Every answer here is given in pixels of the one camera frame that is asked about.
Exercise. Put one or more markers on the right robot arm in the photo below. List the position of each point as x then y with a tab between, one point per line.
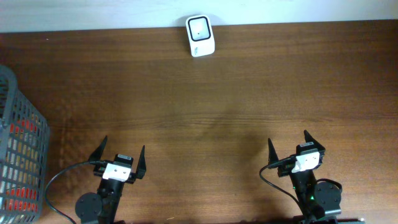
318	199

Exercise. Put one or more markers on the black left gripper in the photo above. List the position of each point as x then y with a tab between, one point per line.
134	178

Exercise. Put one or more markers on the white barcode scanner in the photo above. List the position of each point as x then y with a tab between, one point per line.
200	35

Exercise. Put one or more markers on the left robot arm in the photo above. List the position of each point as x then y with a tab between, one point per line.
101	206

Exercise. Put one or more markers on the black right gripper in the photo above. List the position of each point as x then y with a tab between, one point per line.
285	170

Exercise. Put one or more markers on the grey plastic mesh basket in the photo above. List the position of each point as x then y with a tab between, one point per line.
24	146

